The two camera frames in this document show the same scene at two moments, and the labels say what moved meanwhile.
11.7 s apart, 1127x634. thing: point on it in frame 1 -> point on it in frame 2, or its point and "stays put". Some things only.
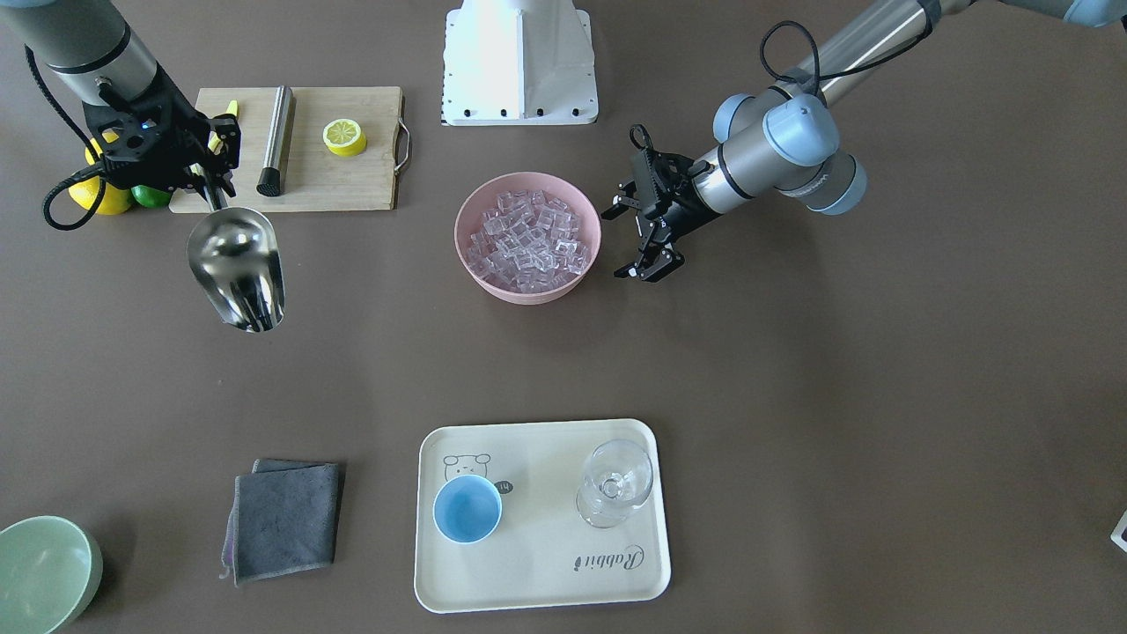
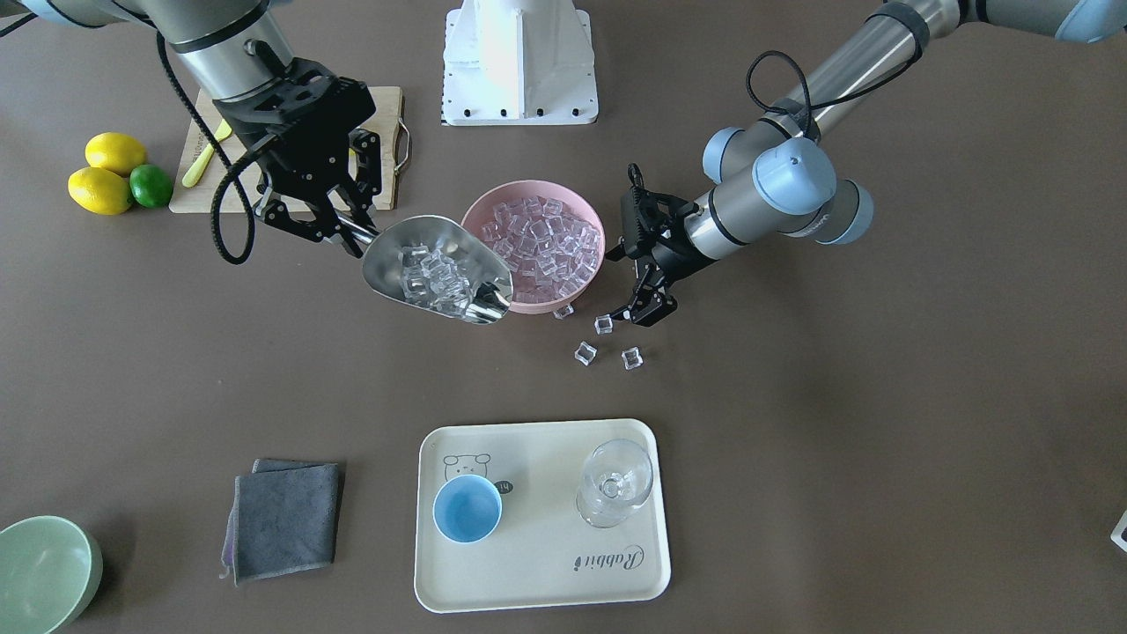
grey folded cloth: [283, 517] stays put
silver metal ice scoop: [237, 252] -> [436, 264]
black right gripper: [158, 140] -> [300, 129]
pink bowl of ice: [529, 238] stays put
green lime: [150, 196] stays put
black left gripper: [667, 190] -> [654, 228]
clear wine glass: [618, 475] stays put
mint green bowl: [51, 569] stays put
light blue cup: [467, 509] stays put
